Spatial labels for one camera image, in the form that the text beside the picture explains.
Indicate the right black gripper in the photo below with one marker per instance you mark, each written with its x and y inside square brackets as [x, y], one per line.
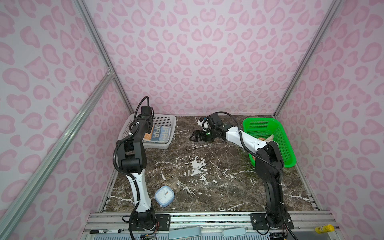
[202, 138]

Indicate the striped rabbit text towel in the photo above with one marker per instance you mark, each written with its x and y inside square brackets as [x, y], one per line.
[158, 135]

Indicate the white perforated plastic basket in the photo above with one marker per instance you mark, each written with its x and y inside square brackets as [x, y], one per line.
[162, 120]

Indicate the green plastic basket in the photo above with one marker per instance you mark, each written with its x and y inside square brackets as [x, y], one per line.
[264, 128]

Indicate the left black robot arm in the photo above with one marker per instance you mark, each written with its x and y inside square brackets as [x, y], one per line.
[130, 159]

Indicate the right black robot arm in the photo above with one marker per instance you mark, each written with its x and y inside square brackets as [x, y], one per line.
[269, 166]

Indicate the small light blue clock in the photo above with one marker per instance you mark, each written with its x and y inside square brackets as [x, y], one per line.
[164, 196]

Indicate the left light blue pedal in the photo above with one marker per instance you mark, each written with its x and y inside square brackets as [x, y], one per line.
[185, 233]

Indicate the light blue pedal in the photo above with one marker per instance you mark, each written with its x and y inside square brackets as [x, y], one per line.
[234, 232]
[185, 233]

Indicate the right light blue pedal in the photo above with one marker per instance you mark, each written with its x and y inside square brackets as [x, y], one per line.
[234, 232]

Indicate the black marker pen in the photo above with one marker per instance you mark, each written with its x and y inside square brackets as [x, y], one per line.
[115, 231]

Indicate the yellow glue stick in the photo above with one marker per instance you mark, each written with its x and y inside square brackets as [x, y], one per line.
[325, 229]

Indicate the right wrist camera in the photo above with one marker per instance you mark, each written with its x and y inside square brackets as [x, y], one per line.
[210, 122]

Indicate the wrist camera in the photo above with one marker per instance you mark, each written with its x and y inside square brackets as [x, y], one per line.
[147, 111]
[210, 122]

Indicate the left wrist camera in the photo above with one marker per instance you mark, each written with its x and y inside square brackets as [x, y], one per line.
[147, 111]

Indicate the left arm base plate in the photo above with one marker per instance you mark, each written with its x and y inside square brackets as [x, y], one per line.
[162, 222]

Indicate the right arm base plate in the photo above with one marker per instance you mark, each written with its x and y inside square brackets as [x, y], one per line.
[259, 222]

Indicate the aluminium front rail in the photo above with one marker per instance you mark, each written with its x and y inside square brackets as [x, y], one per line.
[213, 224]

